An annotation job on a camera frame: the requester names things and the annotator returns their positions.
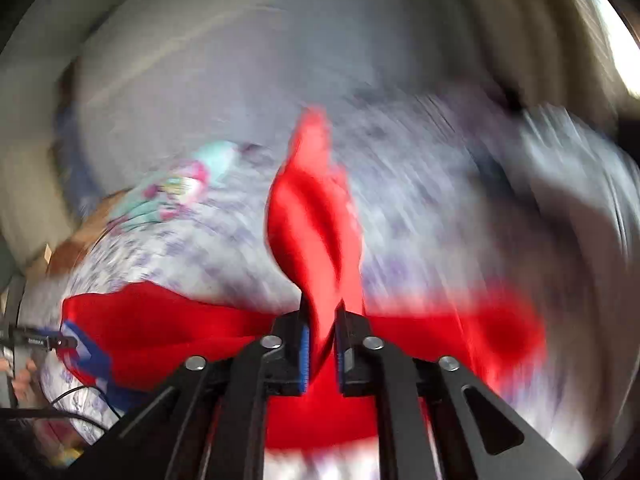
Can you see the teal pink printed cloth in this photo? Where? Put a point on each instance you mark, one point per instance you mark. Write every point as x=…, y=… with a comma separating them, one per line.
x=175, y=187

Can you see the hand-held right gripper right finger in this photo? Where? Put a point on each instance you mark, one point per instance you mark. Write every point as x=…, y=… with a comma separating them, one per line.
x=340, y=360

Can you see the grey headboard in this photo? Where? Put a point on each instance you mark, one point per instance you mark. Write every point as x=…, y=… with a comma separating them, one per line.
x=240, y=55

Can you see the beige curtain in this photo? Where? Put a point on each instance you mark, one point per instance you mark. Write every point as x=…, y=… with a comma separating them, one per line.
x=535, y=25

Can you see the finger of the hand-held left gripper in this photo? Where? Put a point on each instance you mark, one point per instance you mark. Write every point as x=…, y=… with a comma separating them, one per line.
x=47, y=342

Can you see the purple floral bed sheet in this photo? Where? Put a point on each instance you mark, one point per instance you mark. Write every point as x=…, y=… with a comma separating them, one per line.
x=430, y=195

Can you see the red pants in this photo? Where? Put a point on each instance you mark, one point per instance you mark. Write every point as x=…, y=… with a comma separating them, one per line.
x=310, y=220

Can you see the person's left hand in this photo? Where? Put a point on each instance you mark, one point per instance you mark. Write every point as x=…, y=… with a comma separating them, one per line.
x=24, y=382

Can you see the grey blanket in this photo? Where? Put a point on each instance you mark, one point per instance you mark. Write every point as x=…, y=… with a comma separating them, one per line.
x=580, y=200

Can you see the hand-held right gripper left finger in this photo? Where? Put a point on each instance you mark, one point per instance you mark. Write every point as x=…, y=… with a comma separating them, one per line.
x=304, y=355

